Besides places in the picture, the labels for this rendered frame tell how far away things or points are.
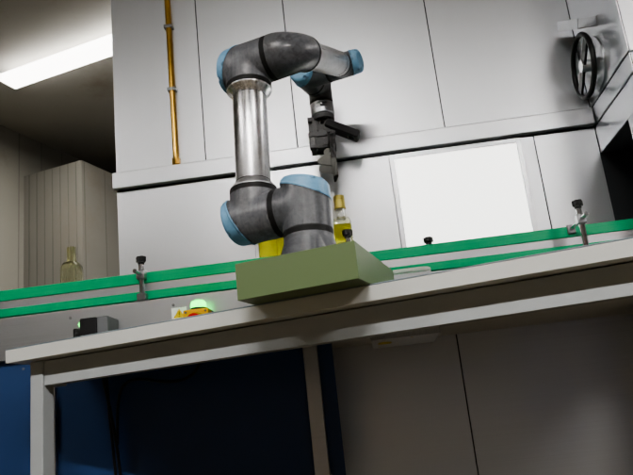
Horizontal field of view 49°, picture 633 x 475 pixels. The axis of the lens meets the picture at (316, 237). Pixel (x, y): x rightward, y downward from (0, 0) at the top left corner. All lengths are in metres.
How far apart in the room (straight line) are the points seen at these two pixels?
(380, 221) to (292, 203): 0.73
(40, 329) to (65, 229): 2.99
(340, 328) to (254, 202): 0.37
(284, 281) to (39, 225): 3.99
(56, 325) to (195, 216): 0.59
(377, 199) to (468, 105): 0.46
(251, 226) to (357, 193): 0.74
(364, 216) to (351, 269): 0.92
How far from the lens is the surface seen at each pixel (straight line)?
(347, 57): 2.10
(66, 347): 1.77
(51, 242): 5.16
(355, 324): 1.45
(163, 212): 2.41
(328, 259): 1.36
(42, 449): 1.86
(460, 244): 2.07
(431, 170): 2.31
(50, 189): 5.28
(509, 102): 2.46
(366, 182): 2.29
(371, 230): 2.24
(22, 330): 2.17
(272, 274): 1.41
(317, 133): 2.20
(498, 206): 2.29
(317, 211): 1.55
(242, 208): 1.62
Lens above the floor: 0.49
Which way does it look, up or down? 15 degrees up
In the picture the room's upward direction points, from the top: 6 degrees counter-clockwise
